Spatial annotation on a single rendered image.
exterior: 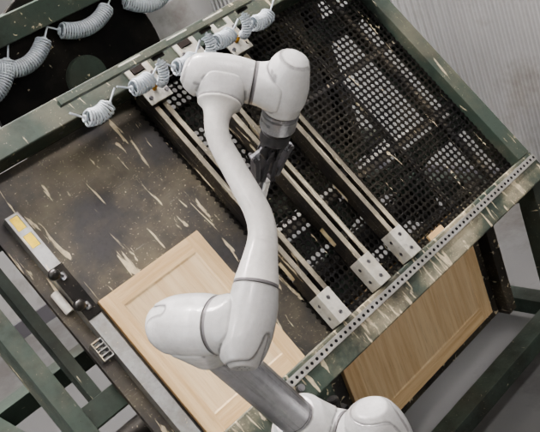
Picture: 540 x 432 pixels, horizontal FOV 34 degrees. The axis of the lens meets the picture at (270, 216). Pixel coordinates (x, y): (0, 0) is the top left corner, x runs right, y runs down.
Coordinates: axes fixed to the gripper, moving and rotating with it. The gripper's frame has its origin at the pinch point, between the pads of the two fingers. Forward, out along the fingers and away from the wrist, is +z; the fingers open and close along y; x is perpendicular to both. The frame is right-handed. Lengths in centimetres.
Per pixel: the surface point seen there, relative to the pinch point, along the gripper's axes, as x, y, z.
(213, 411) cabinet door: 11, 9, 85
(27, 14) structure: -145, 3, 39
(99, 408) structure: -6, 40, 84
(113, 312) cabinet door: -28, 25, 70
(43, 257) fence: -50, 38, 60
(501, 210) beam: -8, -137, 74
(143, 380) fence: -5, 26, 77
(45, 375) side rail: -16, 53, 71
